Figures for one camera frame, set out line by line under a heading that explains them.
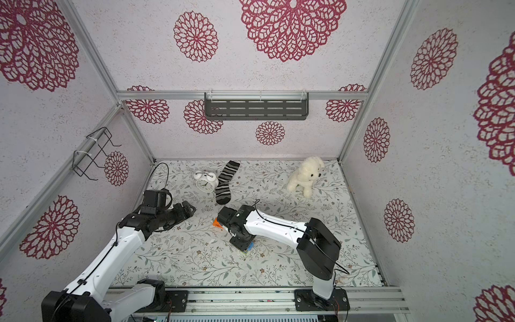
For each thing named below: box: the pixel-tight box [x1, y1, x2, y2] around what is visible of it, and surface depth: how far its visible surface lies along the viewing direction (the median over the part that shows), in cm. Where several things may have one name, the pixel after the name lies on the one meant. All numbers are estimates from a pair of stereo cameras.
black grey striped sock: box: [215, 160, 241, 205], surface depth 112 cm
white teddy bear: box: [286, 155, 325, 199], surface depth 95 cm
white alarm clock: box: [193, 170, 220, 193], surface depth 100 cm
